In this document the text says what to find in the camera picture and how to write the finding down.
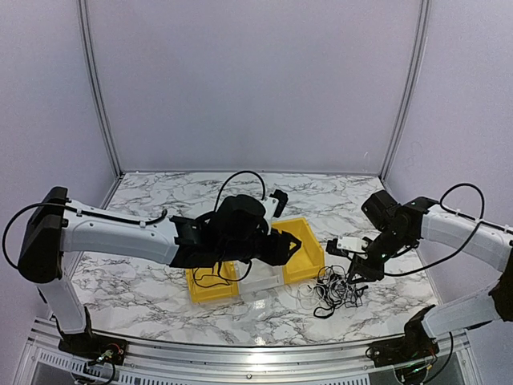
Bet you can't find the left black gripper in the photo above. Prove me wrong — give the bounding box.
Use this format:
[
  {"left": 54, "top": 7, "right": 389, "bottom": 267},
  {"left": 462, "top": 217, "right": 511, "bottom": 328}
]
[{"left": 220, "top": 229, "right": 302, "bottom": 267}]

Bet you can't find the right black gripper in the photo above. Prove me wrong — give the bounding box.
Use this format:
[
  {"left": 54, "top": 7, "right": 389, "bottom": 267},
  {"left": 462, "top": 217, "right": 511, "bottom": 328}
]
[{"left": 347, "top": 227, "right": 412, "bottom": 284}]

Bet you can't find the black cable bundle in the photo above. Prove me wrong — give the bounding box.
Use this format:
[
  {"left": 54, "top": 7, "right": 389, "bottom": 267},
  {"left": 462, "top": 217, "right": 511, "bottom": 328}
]
[{"left": 312, "top": 264, "right": 368, "bottom": 320}]

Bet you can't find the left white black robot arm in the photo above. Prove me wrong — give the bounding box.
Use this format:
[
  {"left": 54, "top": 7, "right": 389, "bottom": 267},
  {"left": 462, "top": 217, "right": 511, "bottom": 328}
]
[{"left": 17, "top": 187, "right": 302, "bottom": 357}]

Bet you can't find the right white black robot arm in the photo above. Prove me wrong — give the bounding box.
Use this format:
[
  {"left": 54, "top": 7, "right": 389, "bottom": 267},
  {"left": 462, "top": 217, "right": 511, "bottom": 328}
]
[{"left": 335, "top": 190, "right": 512, "bottom": 359}]

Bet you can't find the right yellow plastic bin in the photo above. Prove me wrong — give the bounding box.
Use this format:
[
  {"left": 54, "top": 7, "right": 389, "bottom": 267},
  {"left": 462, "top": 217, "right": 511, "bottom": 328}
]
[{"left": 273, "top": 217, "right": 325, "bottom": 284}]

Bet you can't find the yellow plastic bin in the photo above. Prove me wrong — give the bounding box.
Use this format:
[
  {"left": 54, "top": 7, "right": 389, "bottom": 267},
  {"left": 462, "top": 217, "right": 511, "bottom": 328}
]
[
  {"left": 273, "top": 217, "right": 325, "bottom": 284},
  {"left": 185, "top": 262, "right": 239, "bottom": 303}
]

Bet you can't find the white translucent plastic bin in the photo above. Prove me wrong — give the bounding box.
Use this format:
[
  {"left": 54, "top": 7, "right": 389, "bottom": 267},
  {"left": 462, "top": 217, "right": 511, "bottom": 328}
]
[{"left": 234, "top": 259, "right": 284, "bottom": 295}]

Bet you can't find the left yellow plastic bin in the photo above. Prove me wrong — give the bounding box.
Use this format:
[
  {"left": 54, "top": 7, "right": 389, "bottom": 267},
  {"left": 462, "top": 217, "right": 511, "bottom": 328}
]
[{"left": 185, "top": 262, "right": 239, "bottom": 303}]

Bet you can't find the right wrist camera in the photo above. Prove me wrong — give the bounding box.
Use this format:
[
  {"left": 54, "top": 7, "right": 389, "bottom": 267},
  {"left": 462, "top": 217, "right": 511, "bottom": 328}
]
[{"left": 325, "top": 237, "right": 369, "bottom": 259}]

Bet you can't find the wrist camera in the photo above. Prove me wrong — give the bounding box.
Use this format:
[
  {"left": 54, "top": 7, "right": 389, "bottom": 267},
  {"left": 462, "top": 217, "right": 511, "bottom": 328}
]
[
  {"left": 261, "top": 189, "right": 289, "bottom": 220},
  {"left": 325, "top": 237, "right": 369, "bottom": 259}
]

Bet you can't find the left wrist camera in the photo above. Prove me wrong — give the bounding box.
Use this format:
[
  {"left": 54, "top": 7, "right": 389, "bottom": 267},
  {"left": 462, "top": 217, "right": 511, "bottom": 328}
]
[{"left": 261, "top": 189, "right": 289, "bottom": 220}]

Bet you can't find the white thin cable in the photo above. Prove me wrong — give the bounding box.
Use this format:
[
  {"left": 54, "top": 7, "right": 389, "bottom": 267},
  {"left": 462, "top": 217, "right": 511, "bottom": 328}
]
[{"left": 295, "top": 280, "right": 333, "bottom": 310}]

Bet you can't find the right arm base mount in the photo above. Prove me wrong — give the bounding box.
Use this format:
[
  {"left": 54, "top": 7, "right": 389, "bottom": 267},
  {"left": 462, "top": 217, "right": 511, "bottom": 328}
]
[{"left": 366, "top": 305, "right": 439, "bottom": 367}]

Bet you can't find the left arm black hose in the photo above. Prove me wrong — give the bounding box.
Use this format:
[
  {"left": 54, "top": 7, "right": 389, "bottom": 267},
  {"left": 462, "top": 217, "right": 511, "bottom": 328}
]
[{"left": 2, "top": 171, "right": 268, "bottom": 270}]

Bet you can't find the arm black hose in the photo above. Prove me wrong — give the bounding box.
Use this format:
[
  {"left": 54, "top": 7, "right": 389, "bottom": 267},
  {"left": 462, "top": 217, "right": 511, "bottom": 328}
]
[
  {"left": 384, "top": 183, "right": 486, "bottom": 278},
  {"left": 2, "top": 171, "right": 268, "bottom": 270}
]

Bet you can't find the right arm black hose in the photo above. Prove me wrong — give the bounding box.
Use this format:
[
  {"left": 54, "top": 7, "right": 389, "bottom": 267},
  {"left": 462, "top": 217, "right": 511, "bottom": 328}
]
[{"left": 384, "top": 183, "right": 486, "bottom": 278}]

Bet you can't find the aluminium front rail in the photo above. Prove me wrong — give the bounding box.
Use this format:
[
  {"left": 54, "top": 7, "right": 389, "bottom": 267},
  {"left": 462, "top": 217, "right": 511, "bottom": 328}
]
[{"left": 23, "top": 336, "right": 474, "bottom": 385}]

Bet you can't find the right aluminium corner post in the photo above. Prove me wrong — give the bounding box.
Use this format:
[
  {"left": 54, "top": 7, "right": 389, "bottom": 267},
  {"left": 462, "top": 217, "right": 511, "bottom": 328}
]
[{"left": 379, "top": 0, "right": 432, "bottom": 184}]

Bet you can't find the aluminium corner post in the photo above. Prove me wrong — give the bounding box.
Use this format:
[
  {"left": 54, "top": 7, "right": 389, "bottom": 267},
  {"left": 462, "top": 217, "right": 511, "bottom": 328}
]
[
  {"left": 76, "top": 0, "right": 123, "bottom": 178},
  {"left": 379, "top": 0, "right": 432, "bottom": 184}
]

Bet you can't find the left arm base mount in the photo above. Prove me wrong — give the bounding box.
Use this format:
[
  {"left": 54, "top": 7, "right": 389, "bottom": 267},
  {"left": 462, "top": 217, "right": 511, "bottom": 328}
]
[{"left": 57, "top": 307, "right": 128, "bottom": 366}]

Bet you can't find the left aluminium corner post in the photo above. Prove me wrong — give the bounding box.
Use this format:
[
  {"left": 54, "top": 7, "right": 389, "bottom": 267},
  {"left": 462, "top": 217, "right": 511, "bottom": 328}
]
[{"left": 76, "top": 0, "right": 123, "bottom": 178}]

